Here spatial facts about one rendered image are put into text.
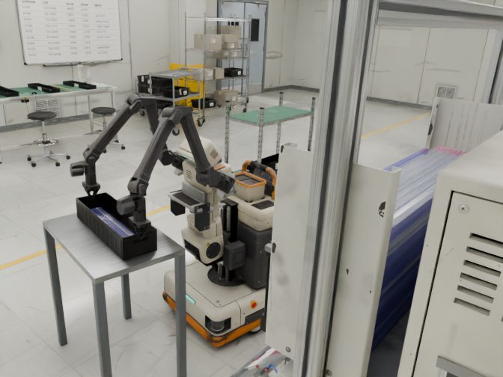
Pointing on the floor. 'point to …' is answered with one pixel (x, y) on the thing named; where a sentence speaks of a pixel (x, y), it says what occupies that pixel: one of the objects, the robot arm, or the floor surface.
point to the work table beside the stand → (92, 250)
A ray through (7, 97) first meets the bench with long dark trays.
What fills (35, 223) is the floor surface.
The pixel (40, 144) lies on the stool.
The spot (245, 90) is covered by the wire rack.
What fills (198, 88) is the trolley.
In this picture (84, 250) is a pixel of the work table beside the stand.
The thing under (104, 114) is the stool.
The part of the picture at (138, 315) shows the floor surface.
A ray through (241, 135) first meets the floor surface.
